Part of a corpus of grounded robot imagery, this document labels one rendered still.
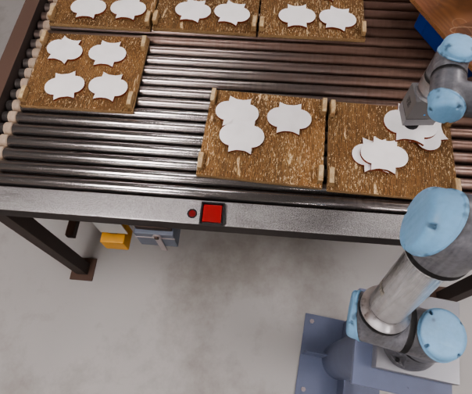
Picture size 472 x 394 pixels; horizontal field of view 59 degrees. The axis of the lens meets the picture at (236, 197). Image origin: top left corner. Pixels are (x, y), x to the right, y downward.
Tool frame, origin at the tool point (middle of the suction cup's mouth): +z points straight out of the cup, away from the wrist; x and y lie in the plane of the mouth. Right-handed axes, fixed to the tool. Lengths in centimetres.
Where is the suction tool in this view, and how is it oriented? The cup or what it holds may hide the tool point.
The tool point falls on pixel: (409, 125)
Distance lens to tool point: 131.0
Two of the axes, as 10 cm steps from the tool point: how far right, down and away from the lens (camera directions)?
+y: -10.0, 0.0, 0.2
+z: 0.2, 4.2, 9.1
